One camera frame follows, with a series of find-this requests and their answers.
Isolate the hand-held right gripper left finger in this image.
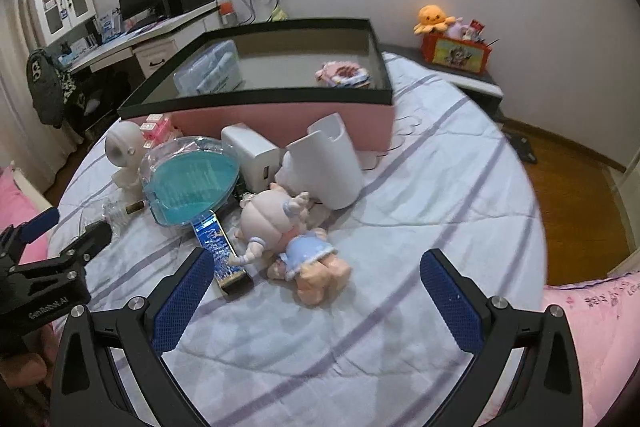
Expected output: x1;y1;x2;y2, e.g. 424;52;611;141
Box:
50;248;216;427

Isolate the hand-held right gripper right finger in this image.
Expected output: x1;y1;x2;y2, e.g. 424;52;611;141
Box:
419;248;585;427

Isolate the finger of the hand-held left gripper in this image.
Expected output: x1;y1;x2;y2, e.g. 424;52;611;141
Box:
0;207;60;264
20;221;113;280

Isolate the clear glass jar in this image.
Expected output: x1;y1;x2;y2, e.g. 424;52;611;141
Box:
80;197;133;240

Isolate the blue patterned box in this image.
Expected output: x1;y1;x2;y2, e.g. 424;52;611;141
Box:
192;209;253;294

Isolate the white plush toy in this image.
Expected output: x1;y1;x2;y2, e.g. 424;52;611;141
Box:
104;121;148;190

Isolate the clear heart-shaped blue case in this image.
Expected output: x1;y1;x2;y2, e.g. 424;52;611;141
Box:
137;136;242;228

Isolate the small pink packet box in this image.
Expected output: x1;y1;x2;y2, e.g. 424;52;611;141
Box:
137;113;176;148

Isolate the doll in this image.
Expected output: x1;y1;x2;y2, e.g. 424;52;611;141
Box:
227;182;353;305

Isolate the white power adapter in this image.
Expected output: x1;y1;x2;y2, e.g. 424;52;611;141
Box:
221;123;282;194

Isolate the white plastic cup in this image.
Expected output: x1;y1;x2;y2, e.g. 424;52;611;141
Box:
286;113;365;211

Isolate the pink box with black rim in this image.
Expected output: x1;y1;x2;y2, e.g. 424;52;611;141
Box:
117;18;398;152

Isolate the person's left hand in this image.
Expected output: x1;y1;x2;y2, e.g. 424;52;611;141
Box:
0;324;53;390

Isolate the pink cloth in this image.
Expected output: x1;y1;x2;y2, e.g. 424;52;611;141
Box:
0;166;53;268

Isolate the striped white bed sheet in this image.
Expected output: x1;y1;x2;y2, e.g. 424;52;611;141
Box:
47;52;548;427

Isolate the black office chair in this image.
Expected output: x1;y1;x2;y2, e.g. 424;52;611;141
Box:
75;72;132;138

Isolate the black patterned jacket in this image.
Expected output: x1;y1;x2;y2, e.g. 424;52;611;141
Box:
26;48;78;128

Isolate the pink printed quilt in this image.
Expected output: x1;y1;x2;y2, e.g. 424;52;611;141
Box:
542;271;640;427

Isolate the black floor scale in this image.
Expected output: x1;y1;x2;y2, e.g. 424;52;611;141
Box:
507;134;538;165

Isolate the white drawer cabinet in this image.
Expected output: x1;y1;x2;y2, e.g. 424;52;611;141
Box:
134;38;176;80

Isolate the clear plastic storage box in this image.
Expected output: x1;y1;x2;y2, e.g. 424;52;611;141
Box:
173;39;244;96

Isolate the white glass-door cabinet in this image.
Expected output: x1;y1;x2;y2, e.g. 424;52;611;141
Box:
31;0;98;48

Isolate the white desk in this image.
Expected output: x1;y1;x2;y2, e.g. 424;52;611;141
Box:
65;0;223;72

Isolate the grey and white nightstand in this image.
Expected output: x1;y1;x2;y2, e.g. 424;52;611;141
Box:
380;44;505;122

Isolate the red printed storage box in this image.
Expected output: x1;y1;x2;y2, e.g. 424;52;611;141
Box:
421;32;493;75

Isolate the pink building block toy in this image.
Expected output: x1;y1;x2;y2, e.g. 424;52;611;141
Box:
315;61;373;88

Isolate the orange octopus plush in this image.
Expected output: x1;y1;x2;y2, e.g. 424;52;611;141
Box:
413;5;457;32

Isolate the white bed frame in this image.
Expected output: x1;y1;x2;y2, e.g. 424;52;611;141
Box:
10;167;57;214

